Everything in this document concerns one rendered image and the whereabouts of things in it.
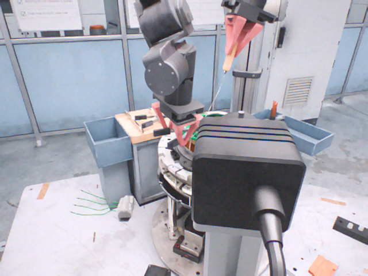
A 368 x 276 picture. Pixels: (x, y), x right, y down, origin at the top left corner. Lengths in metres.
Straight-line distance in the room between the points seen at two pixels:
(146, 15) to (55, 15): 2.30
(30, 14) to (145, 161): 2.13
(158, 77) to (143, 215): 0.61
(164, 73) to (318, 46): 2.81
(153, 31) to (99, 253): 0.64
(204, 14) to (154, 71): 2.55
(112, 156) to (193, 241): 0.35
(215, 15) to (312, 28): 0.95
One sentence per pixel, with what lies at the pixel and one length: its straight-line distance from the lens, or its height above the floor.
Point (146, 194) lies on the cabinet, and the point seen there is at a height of 0.82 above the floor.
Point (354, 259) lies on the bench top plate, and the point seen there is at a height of 0.78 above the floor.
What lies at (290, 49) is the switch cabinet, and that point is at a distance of 2.95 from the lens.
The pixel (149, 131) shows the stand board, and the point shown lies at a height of 1.07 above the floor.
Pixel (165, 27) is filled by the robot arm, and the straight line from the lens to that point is 0.48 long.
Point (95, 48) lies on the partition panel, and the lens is 2.83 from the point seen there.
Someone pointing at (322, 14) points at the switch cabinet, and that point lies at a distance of 3.09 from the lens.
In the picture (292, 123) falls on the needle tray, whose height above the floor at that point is 1.05.
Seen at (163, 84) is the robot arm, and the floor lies 1.32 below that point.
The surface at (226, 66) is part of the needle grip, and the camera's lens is 0.60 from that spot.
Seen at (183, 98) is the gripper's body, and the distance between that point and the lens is 0.51.
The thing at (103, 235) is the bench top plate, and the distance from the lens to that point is 0.92.
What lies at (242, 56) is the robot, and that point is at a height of 1.23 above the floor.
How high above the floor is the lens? 1.45
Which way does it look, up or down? 30 degrees down
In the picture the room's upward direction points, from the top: straight up
